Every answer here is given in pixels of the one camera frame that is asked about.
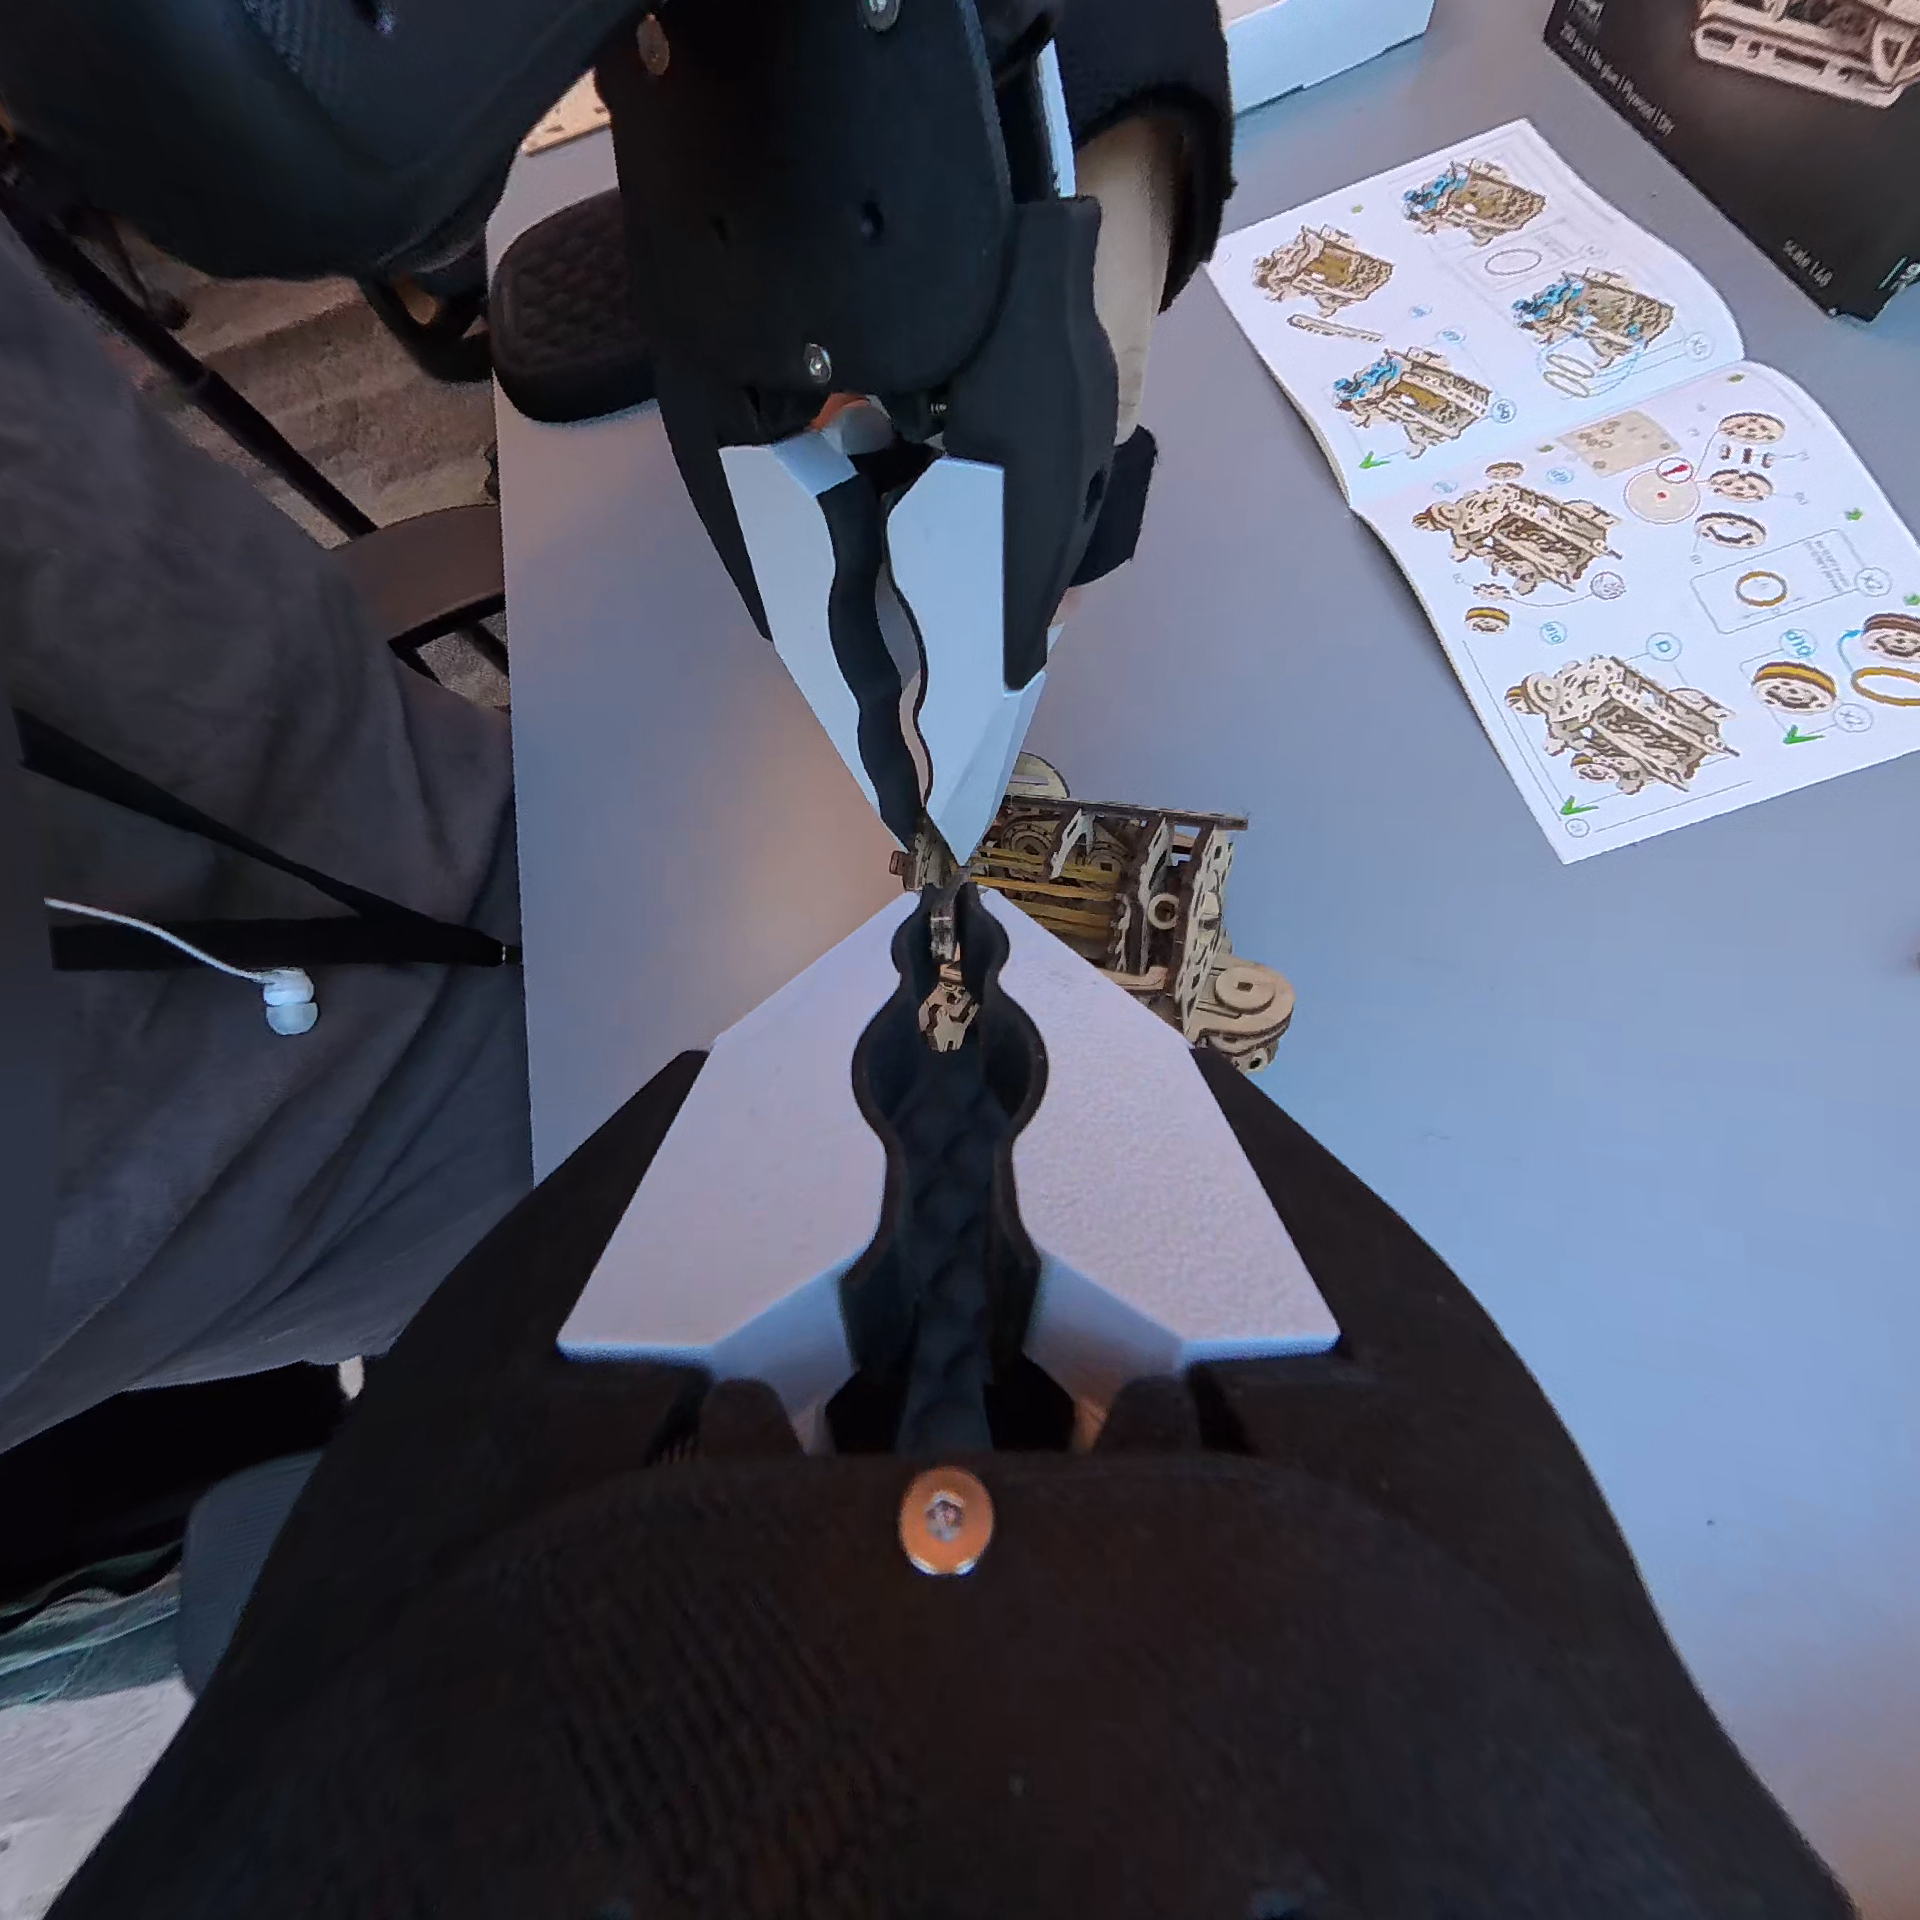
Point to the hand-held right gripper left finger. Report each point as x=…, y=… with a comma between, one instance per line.
x=718, y=1200

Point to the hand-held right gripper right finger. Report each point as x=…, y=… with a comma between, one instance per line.
x=1171, y=1200

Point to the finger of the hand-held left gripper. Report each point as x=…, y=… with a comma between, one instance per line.
x=772, y=523
x=962, y=597

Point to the thin wooden model panel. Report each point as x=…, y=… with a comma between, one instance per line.
x=945, y=1021

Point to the wooden mechanical car model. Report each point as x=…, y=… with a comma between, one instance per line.
x=1141, y=898

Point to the black model kit box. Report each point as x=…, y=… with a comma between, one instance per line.
x=1769, y=163

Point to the person's left hand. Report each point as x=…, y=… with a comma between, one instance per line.
x=1135, y=238

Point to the black honeycomb cushion pad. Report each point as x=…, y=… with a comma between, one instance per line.
x=569, y=314

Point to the person's grey clothing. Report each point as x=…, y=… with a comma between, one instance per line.
x=226, y=1200

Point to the white cardboard box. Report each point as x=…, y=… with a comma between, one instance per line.
x=1320, y=42

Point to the illustrated instruction booklet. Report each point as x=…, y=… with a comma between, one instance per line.
x=1573, y=523

